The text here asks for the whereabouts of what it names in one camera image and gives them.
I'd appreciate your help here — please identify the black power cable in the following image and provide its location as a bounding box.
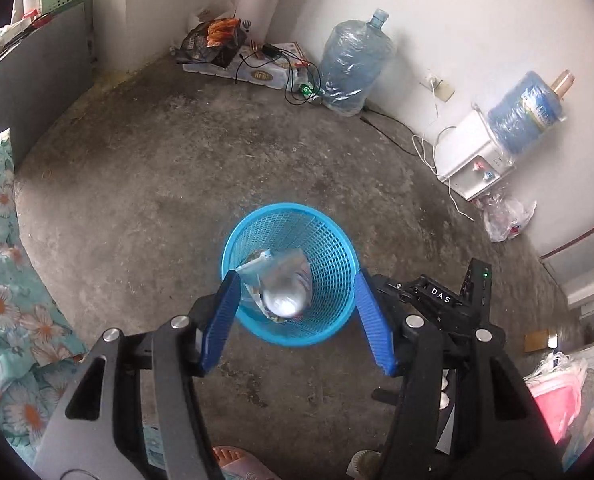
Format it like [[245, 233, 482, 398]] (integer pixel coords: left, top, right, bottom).
[[359, 105, 428, 157]]

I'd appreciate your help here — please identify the small cardboard box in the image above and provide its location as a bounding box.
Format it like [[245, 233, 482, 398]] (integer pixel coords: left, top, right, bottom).
[[524, 329, 559, 354]]

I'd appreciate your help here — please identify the floral blue blanket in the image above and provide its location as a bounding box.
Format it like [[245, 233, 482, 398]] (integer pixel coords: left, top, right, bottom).
[[0, 129, 88, 463]]

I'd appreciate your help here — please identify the pink slipper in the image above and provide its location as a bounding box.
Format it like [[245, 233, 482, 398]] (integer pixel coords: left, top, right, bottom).
[[211, 446, 259, 480]]

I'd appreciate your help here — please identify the white wall outlet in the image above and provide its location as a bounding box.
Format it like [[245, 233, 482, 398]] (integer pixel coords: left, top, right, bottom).
[[421, 73, 454, 102]]

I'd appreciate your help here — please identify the rolled balloon print wallpaper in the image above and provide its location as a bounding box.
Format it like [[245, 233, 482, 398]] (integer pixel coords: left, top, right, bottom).
[[232, 0, 290, 47]]

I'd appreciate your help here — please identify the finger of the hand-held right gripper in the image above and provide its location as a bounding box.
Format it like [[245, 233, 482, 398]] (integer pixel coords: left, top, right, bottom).
[[374, 274, 415, 317]]

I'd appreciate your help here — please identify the beige slipper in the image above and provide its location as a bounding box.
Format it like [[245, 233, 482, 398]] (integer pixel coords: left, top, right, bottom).
[[346, 450, 384, 479]]

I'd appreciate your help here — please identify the silver foil packet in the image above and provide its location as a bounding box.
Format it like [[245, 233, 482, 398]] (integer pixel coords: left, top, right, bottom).
[[237, 247, 314, 320]]

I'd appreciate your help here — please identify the white power cable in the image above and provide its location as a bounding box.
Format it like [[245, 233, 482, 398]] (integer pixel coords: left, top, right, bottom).
[[411, 77, 478, 223]]

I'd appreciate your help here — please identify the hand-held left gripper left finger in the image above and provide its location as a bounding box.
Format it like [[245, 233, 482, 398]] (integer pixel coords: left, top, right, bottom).
[[34, 269, 243, 480]]

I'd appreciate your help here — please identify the empty clear water jug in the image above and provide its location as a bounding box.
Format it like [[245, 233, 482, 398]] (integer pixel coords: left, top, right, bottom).
[[319, 8, 396, 117]]

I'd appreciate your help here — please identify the white water dispenser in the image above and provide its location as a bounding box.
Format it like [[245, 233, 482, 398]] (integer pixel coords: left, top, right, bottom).
[[436, 109, 516, 202]]

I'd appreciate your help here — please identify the blue mesh waste basket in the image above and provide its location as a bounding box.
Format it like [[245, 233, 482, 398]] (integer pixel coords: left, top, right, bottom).
[[221, 202, 359, 347]]

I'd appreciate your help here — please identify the clear plastic bag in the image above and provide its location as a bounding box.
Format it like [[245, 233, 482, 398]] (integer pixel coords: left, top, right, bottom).
[[481, 191, 538, 244]]

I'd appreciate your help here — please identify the pink printed bag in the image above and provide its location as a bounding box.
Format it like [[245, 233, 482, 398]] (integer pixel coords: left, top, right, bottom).
[[524, 354, 594, 445]]

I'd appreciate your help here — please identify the dark snack bag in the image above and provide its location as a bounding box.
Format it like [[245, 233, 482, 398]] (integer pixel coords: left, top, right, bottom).
[[176, 17, 248, 69]]

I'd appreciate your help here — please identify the white tissue multipack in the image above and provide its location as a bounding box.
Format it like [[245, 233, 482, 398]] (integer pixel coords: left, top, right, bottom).
[[183, 41, 309, 92]]

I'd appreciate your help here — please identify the grey cabinet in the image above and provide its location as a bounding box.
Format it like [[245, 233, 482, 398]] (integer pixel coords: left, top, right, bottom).
[[0, 2, 96, 163]]

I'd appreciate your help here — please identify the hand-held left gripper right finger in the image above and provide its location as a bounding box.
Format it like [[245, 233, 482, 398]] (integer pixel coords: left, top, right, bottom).
[[354, 269, 564, 480]]

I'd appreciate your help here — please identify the tan bottle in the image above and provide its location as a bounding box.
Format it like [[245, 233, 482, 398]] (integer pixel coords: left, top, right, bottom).
[[551, 67, 576, 97]]

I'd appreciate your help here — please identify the blue wrapped water jug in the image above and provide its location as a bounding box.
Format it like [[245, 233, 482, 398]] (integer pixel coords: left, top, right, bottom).
[[486, 70, 566, 157]]

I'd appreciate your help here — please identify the black cable bundle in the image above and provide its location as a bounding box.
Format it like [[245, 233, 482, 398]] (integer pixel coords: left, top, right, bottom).
[[234, 42, 324, 107]]

